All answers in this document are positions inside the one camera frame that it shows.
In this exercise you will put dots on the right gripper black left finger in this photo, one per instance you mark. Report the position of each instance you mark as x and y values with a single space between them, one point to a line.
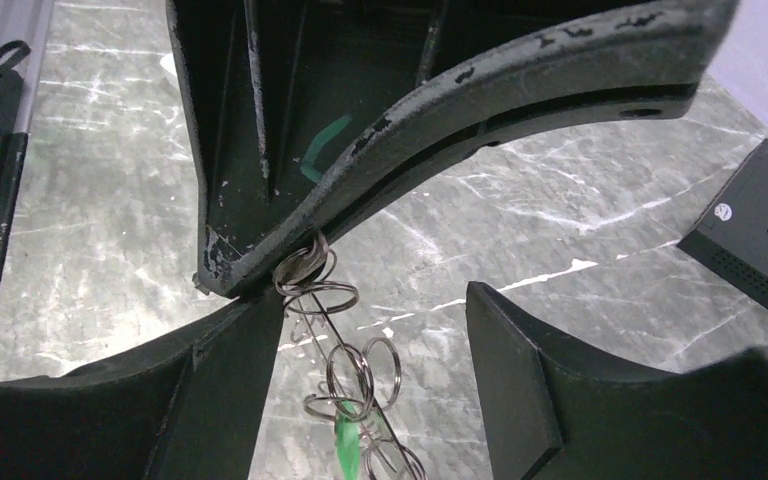
186 405

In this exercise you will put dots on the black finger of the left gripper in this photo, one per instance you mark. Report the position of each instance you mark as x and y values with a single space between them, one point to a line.
637 62
274 92

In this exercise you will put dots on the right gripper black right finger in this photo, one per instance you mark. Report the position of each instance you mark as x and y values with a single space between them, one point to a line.
556 407

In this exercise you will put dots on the green key tag with keys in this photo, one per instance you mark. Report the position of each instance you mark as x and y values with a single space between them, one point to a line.
347 437

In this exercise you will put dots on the metal disc with keyrings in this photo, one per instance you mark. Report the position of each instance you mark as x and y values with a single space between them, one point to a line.
371 373

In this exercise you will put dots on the black rectangular box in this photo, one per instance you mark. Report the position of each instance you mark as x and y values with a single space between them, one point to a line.
730 237

